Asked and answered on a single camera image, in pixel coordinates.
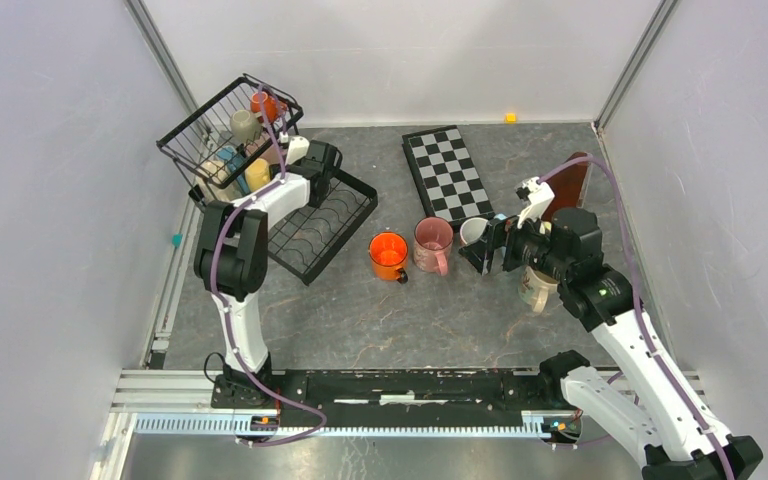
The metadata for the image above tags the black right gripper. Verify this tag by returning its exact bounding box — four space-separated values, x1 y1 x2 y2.
458 203 571 282

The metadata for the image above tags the salmon pink mug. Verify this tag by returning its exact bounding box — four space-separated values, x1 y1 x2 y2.
459 217 488 246

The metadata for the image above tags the pink floral mug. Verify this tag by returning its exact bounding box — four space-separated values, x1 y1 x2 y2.
413 217 454 276

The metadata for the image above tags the tan tall cup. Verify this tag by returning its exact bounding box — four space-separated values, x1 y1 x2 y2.
519 266 559 314

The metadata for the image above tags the orange cup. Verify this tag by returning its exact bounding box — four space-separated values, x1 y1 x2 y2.
368 232 409 284

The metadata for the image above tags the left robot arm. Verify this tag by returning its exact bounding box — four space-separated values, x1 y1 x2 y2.
194 136 342 408

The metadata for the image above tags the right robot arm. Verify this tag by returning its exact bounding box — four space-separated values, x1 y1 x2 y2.
460 207 763 479

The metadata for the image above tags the black dish rack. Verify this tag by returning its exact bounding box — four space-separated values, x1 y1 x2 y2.
188 142 380 287

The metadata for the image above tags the cream mug in rack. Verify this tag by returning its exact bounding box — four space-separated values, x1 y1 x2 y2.
197 159 243 202

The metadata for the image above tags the black white chessboard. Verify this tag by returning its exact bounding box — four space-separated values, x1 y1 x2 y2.
402 125 495 230

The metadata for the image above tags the brown wedge object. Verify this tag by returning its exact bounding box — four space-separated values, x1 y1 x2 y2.
541 152 589 221

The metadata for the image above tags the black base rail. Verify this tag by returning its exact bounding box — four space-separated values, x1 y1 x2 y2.
211 369 573 429

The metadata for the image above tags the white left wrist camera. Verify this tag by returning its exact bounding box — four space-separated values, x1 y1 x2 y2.
278 133 310 165

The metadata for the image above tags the black wire basket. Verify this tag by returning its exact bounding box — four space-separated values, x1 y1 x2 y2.
156 73 304 201

